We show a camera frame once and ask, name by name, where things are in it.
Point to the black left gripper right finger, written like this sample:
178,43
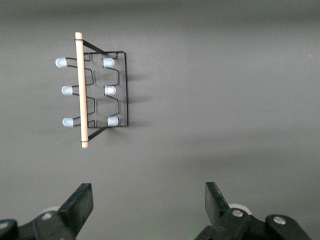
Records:
215,207

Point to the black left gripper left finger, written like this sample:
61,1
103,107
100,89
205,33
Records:
77,210

